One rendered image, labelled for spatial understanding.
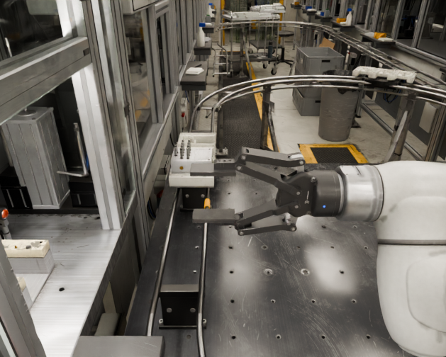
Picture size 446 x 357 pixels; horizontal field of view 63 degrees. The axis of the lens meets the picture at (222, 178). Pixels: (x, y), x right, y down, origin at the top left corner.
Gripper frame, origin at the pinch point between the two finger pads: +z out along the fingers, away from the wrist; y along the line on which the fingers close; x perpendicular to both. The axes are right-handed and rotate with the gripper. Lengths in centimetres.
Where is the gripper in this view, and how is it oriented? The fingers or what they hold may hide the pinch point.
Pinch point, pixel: (208, 193)
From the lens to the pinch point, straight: 58.0
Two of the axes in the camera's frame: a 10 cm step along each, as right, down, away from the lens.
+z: -10.0, 0.0, 0.0
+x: 0.0, 4.9, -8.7
